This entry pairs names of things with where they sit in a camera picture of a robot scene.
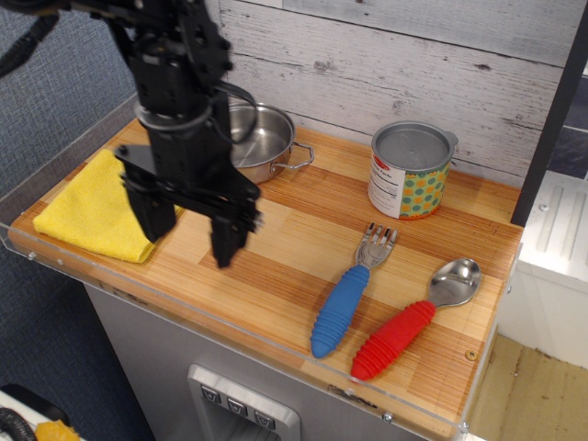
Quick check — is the silver dispenser button panel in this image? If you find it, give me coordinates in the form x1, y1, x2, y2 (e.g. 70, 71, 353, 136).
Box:
187, 364, 302, 441

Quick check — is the red handled spoon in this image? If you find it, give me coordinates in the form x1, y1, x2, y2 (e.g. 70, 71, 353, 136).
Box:
351, 258, 481, 381

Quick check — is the white cabinet at right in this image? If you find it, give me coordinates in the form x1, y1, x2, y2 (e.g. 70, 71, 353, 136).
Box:
498, 171, 587, 368

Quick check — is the clear acrylic table guard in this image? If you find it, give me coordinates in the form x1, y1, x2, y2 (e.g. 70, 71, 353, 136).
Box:
1, 105, 522, 440

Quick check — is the toy food can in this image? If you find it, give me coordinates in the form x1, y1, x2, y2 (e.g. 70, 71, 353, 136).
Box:
367, 121, 458, 221

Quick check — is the blue handled fork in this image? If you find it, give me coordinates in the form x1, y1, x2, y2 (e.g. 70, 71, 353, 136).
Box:
310, 223, 398, 358

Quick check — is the yellow object at corner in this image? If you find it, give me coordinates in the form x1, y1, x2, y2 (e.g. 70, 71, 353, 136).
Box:
34, 420, 82, 441

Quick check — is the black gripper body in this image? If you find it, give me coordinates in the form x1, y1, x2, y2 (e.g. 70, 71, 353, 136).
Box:
116, 98, 261, 232

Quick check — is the small steel pot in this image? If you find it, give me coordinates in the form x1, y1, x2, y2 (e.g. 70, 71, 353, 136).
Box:
229, 104, 314, 184

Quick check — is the yellow cloth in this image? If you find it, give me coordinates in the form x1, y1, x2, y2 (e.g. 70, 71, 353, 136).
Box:
33, 150, 156, 264

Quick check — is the black vertical frame post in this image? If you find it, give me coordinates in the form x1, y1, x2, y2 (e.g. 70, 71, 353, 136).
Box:
511, 5, 587, 227

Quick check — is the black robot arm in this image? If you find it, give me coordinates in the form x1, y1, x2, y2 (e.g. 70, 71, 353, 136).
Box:
1, 1, 260, 267

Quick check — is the black braided cable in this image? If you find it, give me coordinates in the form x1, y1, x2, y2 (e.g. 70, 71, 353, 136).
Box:
0, 406, 38, 441

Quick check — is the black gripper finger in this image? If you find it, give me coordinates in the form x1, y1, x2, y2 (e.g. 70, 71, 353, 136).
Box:
123, 176, 176, 243
211, 217, 249, 268

